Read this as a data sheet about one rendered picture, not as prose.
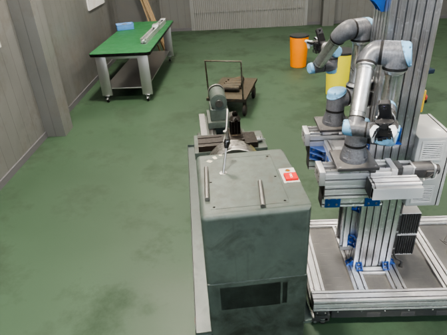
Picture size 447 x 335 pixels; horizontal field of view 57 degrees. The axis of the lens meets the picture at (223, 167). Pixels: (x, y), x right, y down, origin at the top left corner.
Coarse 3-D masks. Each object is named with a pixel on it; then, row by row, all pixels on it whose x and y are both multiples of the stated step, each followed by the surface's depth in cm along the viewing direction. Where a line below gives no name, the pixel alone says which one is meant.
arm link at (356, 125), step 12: (372, 48) 192; (360, 60) 194; (372, 60) 192; (360, 72) 193; (372, 72) 195; (360, 84) 192; (360, 96) 190; (360, 108) 189; (348, 120) 190; (360, 120) 188; (348, 132) 190; (360, 132) 188
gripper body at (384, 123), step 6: (378, 120) 167; (384, 120) 166; (390, 120) 165; (384, 126) 164; (378, 132) 167; (384, 132) 166; (390, 132) 166; (378, 138) 168; (384, 138) 167; (390, 138) 167
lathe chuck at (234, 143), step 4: (232, 140) 237; (236, 140) 237; (240, 140) 238; (220, 144) 237; (232, 144) 233; (236, 144) 233; (240, 144) 233; (244, 144) 235; (216, 148) 237; (220, 148) 233; (224, 148) 231; (248, 148) 232; (252, 148) 237; (212, 152) 238; (216, 152) 233
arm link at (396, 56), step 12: (384, 48) 190; (396, 48) 188; (408, 48) 187; (384, 60) 192; (396, 60) 190; (408, 60) 188; (384, 72) 198; (396, 72) 192; (384, 84) 200; (396, 84) 197; (384, 96) 202; (396, 96) 200; (396, 120) 209
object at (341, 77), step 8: (344, 48) 619; (352, 48) 617; (344, 56) 594; (344, 64) 601; (336, 72) 610; (344, 72) 607; (328, 80) 626; (336, 80) 616; (344, 80) 614; (328, 88) 632
